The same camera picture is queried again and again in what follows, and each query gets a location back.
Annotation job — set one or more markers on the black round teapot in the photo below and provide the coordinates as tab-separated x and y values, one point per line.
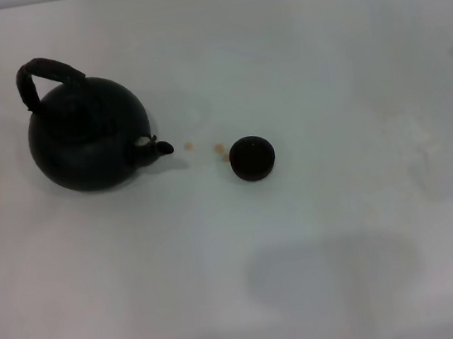
90	145

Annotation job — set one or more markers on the small dark brown teacup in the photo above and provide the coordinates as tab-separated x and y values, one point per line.
252	159

